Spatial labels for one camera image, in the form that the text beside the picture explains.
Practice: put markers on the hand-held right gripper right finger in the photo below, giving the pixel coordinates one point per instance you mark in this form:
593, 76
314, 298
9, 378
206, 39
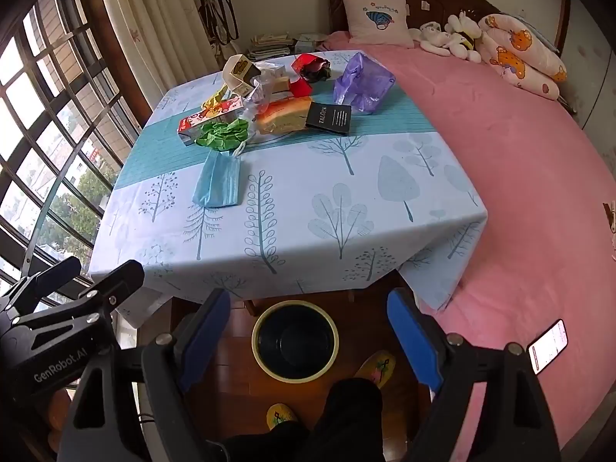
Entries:
414, 341

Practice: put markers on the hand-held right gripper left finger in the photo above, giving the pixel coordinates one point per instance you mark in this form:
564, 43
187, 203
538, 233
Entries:
207, 332

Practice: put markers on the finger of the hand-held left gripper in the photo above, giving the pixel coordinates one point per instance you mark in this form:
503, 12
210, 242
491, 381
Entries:
53, 272
120, 276

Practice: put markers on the black trash bin yellow rim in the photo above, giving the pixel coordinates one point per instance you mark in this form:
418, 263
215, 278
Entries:
293, 341

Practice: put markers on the strawberry print carton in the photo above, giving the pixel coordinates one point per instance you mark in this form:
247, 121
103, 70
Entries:
211, 113

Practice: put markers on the red packet gold print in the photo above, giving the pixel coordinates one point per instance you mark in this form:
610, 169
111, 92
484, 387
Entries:
304, 61

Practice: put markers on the yellow slipper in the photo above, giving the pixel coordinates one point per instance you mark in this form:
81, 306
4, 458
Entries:
380, 365
284, 416

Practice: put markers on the person's leg black trousers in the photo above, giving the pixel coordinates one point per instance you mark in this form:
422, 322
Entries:
346, 418

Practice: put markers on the blue face mask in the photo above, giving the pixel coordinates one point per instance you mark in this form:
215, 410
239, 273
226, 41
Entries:
216, 183

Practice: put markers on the smartphone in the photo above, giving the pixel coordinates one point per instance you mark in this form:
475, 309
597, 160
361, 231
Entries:
548, 346

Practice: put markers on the green crumpled plastic bag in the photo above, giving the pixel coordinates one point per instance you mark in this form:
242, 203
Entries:
221, 134

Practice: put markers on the pink bedspread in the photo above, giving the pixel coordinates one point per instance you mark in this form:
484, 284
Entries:
529, 202

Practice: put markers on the tree print tablecloth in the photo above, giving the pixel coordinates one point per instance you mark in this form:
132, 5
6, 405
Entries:
313, 168

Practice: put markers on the gold crumpled wrapper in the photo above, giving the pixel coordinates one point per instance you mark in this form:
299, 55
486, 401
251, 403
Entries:
215, 98

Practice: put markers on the clear plastic wrapper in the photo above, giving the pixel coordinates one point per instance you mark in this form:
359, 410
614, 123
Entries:
260, 98

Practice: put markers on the orange yellow snack bag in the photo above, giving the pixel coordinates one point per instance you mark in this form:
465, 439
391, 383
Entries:
284, 115

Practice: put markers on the beige cardboard carton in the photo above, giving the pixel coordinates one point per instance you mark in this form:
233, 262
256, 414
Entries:
238, 74

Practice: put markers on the black box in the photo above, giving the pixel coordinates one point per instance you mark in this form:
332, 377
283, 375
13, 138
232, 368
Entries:
329, 118

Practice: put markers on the window with black grille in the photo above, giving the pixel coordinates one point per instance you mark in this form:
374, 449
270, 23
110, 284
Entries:
113, 33

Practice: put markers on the cream curtain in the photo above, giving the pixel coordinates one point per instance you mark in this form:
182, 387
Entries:
154, 19

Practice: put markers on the purple plastic bag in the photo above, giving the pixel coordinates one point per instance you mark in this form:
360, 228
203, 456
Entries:
363, 82

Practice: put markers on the pile of books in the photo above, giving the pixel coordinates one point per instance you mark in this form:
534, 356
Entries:
269, 45

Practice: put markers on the tissue box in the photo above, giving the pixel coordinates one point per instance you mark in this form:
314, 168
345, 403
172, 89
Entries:
308, 41

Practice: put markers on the white plush toy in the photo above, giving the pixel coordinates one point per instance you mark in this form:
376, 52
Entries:
435, 36

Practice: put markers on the bear print bolster pillow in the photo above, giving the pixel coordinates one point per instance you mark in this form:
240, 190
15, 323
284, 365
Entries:
519, 53

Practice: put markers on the bee plush toy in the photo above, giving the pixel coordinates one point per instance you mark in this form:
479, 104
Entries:
464, 26

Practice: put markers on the white embroidered pillow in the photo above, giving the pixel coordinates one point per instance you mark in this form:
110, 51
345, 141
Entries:
378, 19

